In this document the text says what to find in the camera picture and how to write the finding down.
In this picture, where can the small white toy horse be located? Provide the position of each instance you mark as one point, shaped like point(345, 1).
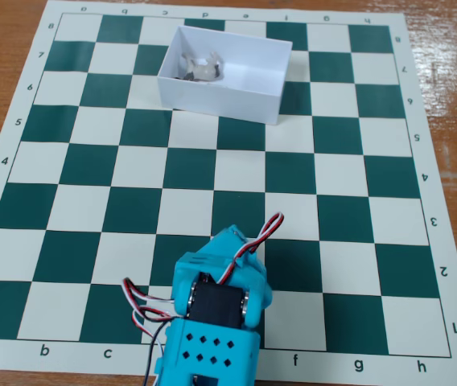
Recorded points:
point(204, 69)

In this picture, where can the turquoise robot arm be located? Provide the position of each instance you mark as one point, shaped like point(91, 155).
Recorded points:
point(212, 354)

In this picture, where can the white open cardboard box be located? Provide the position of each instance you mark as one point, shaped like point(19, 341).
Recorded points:
point(220, 100)

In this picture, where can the green and cream chessboard mat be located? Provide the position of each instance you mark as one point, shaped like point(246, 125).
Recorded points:
point(91, 169)

